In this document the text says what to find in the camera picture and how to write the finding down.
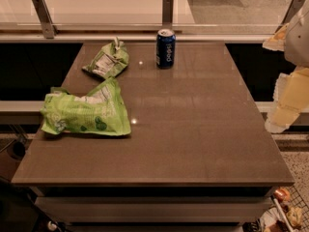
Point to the large green chip bag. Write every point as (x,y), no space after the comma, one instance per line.
(102,111)

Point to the wire basket with snacks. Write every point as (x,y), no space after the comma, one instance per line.
(288,213)

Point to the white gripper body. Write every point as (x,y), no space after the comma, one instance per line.
(297,42)

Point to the middle metal railing bracket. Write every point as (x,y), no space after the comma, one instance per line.
(167,13)

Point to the left metal railing bracket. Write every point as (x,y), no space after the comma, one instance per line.
(49,31)

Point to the blue Pepsi soda can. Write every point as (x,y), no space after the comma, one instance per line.
(165,48)

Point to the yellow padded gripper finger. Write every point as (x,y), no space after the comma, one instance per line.
(277,41)
(290,98)

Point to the right metal railing bracket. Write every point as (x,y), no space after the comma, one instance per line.
(293,8)

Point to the metal railing bracket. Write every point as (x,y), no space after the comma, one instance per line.
(293,8)
(49,31)
(167,13)

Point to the small green jalapeno chip bag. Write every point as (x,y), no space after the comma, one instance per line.
(110,61)

